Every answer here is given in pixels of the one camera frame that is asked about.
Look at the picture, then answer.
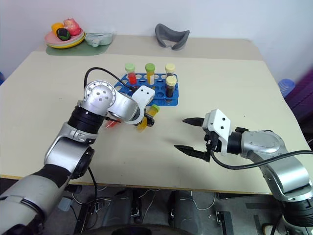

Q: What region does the pink plate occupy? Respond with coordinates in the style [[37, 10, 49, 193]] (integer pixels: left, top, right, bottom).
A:
[[44, 30, 85, 46]]

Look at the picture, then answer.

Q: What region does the black cable under arm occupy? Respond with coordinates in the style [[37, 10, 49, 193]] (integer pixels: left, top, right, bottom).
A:
[[87, 165, 99, 205]]

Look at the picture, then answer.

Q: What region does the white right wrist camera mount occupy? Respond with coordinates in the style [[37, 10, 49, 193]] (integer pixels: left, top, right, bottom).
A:
[[201, 109, 232, 157]]

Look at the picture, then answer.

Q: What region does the purple fabric object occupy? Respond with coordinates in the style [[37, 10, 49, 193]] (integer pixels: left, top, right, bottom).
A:
[[285, 72, 313, 147]]

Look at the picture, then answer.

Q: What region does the stack of plates with toys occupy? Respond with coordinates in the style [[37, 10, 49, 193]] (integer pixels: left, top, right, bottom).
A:
[[45, 33, 87, 49]]

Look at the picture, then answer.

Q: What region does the blue water bottle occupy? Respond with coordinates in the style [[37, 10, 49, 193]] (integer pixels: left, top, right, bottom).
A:
[[278, 78, 296, 98]]

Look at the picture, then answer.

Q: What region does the yellow tube green cap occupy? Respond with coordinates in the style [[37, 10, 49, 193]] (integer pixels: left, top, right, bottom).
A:
[[136, 104, 160, 133]]

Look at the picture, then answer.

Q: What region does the blue test tube rack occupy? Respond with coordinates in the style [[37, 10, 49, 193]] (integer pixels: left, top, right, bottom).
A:
[[113, 72, 180, 107]]

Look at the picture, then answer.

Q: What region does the dark tube yellow cap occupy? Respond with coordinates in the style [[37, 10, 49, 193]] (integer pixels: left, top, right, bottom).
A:
[[165, 75, 177, 98]]

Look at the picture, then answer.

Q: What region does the black and green toy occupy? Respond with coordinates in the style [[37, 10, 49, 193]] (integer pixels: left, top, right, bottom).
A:
[[56, 28, 72, 41]]

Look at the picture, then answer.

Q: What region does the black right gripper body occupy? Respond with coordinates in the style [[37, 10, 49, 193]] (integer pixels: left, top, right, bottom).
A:
[[204, 131, 222, 154]]

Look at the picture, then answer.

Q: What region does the pale green plastic bag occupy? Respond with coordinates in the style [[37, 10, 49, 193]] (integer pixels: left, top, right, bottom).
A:
[[84, 32, 114, 47]]

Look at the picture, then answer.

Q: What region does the orange toy pepper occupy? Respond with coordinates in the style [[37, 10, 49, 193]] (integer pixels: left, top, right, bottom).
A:
[[51, 22, 65, 34]]

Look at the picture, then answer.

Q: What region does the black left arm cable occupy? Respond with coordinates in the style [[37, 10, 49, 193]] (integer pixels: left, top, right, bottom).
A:
[[84, 67, 138, 92]]

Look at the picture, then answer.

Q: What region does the grey foam face pad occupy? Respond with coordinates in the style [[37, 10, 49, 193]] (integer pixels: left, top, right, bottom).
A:
[[155, 23, 190, 51]]

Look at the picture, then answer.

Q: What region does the orange tube green cap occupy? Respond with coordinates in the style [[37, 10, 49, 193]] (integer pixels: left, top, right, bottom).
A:
[[144, 63, 156, 86]]

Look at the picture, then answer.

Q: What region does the green table mat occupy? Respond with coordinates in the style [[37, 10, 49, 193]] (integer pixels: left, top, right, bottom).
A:
[[45, 40, 110, 57]]

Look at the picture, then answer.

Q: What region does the red tube green cap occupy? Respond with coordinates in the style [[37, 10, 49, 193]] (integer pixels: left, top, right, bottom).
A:
[[124, 62, 137, 84]]

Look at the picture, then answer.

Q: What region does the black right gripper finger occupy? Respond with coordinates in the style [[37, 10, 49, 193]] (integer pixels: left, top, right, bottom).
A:
[[182, 117, 204, 128], [174, 145, 211, 163]]

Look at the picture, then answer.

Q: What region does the white shoe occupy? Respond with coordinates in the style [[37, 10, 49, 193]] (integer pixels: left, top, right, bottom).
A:
[[261, 223, 278, 235]]

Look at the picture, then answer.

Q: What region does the red toy apple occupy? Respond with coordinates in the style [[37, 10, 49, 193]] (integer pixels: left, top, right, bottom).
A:
[[63, 17, 82, 37]]

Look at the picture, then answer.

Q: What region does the red loose test tube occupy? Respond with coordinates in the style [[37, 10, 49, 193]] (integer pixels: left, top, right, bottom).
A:
[[105, 119, 122, 129]]

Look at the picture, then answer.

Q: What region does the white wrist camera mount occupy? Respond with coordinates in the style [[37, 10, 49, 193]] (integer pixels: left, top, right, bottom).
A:
[[122, 85, 156, 126], [201, 109, 232, 157]]

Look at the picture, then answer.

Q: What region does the dark rounded leg shape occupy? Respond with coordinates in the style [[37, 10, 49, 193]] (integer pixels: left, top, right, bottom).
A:
[[102, 190, 134, 228], [170, 190, 199, 230]]

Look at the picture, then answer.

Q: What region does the clear tube yellow cap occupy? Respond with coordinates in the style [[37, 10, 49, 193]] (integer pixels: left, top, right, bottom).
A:
[[165, 63, 176, 79]]

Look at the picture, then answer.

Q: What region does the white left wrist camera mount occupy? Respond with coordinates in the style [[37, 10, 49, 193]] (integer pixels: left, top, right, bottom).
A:
[[122, 85, 156, 126]]

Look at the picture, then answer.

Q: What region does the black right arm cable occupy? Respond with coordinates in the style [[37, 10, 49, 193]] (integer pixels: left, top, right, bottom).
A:
[[210, 150, 313, 170]]

